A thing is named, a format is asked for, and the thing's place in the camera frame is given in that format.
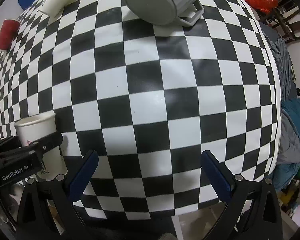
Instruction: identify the cream paper cup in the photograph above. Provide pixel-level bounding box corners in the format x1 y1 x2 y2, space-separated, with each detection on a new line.
14 111 68 181

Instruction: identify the red ribbed paper cup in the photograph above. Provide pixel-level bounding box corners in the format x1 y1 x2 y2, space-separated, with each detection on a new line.
0 19 20 51

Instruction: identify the grey clothes pile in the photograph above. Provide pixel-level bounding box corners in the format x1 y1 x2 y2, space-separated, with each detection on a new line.
260 23 300 191

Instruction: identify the black white checkered tablecloth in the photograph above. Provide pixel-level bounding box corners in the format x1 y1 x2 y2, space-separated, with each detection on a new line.
0 0 281 219

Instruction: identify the dark wooden chair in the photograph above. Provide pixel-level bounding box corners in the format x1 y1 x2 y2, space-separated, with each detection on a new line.
261 8 300 44

